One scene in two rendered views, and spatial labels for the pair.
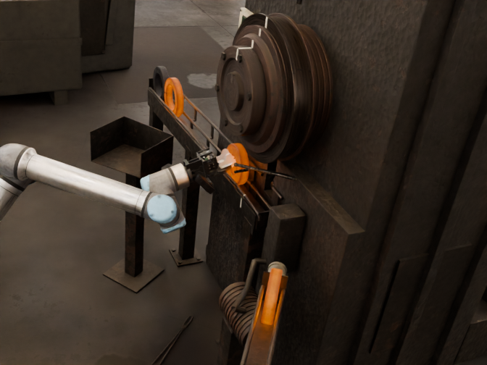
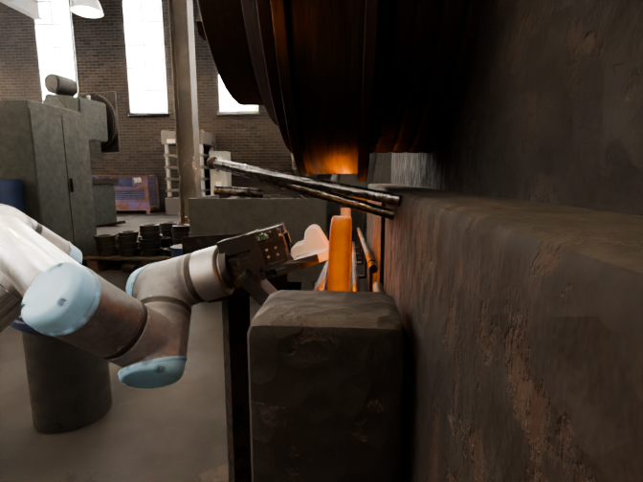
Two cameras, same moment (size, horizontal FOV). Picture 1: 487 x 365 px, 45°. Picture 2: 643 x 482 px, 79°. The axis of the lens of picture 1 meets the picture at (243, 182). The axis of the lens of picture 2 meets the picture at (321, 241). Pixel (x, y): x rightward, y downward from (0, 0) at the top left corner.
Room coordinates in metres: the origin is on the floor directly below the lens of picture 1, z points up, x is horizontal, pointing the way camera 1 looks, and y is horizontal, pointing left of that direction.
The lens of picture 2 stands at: (1.34, -0.29, 0.88)
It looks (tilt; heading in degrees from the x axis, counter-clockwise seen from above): 9 degrees down; 32
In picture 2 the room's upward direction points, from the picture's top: straight up
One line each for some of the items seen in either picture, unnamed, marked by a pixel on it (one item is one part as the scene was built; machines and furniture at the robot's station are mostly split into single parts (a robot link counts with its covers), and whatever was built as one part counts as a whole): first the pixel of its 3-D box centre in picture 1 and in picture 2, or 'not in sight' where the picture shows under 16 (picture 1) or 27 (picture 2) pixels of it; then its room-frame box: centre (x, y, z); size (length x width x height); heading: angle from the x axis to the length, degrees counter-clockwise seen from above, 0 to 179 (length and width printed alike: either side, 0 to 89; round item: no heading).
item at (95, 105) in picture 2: not in sight; (82, 152); (5.28, 7.42, 1.36); 1.37 x 1.16 x 2.71; 108
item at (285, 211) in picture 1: (283, 240); (333, 459); (1.56, -0.16, 0.68); 0.11 x 0.08 x 0.24; 118
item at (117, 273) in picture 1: (131, 207); (235, 366); (2.09, 0.47, 0.36); 0.26 x 0.20 x 0.72; 63
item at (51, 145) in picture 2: not in sight; (46, 193); (3.04, 3.74, 0.75); 0.70 x 0.48 x 1.50; 28
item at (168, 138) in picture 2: not in sight; (200, 172); (8.32, 7.78, 1.03); 1.54 x 0.94 x 2.05; 118
